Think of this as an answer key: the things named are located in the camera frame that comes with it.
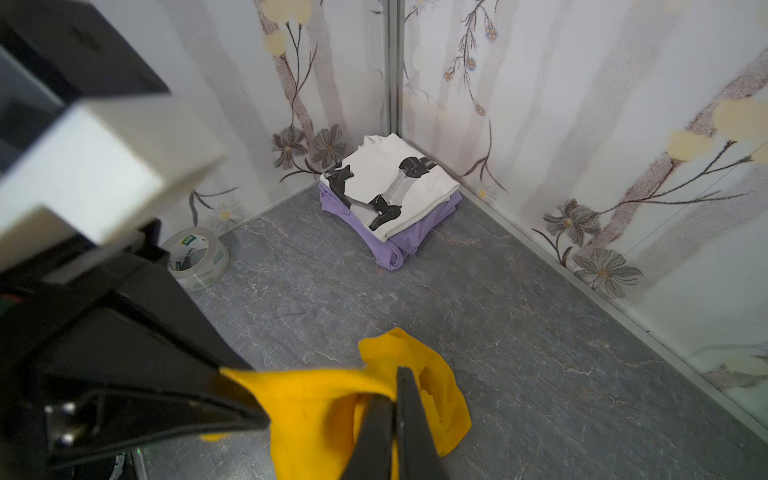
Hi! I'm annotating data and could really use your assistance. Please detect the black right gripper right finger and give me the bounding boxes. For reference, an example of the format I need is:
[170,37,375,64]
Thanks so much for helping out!
[396,367,449,480]

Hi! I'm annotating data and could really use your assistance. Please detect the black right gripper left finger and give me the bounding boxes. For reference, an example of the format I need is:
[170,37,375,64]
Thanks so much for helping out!
[340,395,395,480]

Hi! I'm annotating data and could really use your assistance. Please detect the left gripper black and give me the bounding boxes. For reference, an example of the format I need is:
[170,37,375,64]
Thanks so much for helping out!
[1,221,270,479]

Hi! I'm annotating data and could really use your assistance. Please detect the yellow t-shirt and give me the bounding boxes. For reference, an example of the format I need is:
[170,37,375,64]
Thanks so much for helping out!
[219,328,472,479]

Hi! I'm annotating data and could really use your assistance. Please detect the clear tape roll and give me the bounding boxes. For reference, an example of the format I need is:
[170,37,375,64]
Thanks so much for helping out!
[161,228,230,292]

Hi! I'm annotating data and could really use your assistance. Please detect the purple folded t-shirt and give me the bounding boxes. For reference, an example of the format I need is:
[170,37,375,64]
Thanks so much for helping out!
[318,183,463,271]

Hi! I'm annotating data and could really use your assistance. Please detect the white printed folded t-shirt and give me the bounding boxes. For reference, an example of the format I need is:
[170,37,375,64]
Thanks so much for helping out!
[320,134,459,242]

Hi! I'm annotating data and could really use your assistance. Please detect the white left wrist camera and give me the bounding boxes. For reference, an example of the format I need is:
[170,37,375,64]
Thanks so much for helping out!
[0,0,228,271]

